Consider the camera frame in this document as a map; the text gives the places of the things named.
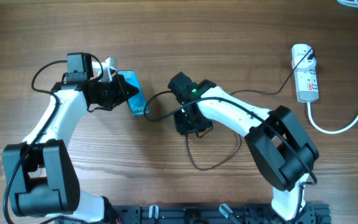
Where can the white power strip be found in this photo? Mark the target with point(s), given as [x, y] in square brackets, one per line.
[306, 85]

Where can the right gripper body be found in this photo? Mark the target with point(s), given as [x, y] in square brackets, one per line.
[188, 124]

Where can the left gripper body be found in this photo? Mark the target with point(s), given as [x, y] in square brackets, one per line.
[102, 92]

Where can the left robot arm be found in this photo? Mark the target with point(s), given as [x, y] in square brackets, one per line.
[41, 179]

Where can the teal screen Galaxy smartphone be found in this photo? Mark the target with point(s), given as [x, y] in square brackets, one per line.
[137, 102]

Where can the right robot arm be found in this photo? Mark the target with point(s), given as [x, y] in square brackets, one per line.
[281, 148]

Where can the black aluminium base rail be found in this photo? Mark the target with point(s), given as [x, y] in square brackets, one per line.
[257, 213]

